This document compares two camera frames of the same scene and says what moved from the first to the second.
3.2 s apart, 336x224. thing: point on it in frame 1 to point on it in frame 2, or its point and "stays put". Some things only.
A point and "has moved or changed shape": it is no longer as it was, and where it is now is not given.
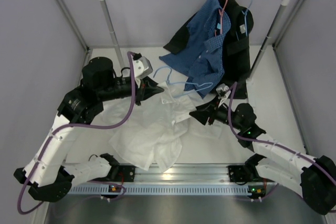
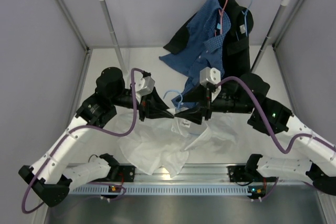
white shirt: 153,131 has moved or changed shape
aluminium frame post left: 63,3 stays put
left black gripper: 148,87 to 151,106
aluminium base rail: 185,174 stays put
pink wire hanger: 221,13 stays put
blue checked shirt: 200,58 stays put
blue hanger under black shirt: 245,14 stays put
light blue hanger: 210,84 to 177,91
